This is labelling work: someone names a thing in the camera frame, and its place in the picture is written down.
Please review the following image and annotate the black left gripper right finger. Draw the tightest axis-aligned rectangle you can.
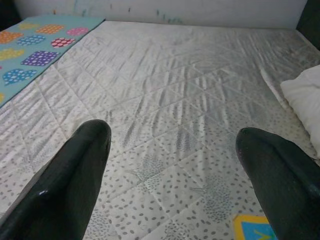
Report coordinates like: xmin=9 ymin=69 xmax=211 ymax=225
xmin=235 ymin=127 xmax=320 ymax=240

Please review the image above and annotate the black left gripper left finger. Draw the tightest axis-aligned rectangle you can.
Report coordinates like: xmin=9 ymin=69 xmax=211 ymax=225
xmin=0 ymin=119 xmax=113 ymax=240

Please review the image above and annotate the yellow-edged blue children's book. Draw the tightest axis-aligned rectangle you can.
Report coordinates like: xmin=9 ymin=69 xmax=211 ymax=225
xmin=232 ymin=214 xmax=277 ymax=240

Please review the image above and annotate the white pillow with black lettering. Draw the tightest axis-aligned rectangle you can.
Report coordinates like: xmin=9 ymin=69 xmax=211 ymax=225
xmin=279 ymin=64 xmax=320 ymax=159

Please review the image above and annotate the grey quilted mattress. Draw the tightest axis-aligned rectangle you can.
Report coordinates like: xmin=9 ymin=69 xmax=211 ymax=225
xmin=0 ymin=20 xmax=320 ymax=240

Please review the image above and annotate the teal blanket with dotted shapes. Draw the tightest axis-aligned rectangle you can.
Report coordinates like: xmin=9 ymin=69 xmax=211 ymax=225
xmin=0 ymin=14 xmax=106 ymax=109

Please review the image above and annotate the dark tufted headboard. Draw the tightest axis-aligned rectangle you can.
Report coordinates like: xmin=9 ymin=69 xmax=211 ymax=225
xmin=296 ymin=0 xmax=320 ymax=50

